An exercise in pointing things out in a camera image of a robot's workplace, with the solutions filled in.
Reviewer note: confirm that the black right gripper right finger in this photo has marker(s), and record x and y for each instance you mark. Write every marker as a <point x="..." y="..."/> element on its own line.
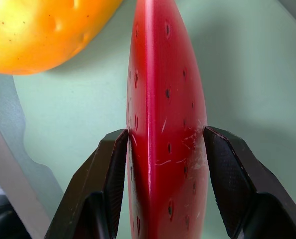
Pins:
<point x="240" y="179"/>

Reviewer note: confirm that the red toy strawberry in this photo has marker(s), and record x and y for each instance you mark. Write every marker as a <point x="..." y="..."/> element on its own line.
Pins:
<point x="160" y="124"/>

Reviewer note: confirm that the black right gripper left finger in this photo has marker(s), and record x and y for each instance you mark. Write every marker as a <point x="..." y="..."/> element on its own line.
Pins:
<point x="93" y="189"/>

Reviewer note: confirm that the orange toy fruit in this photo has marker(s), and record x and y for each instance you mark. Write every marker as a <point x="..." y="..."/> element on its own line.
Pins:
<point x="38" y="32"/>

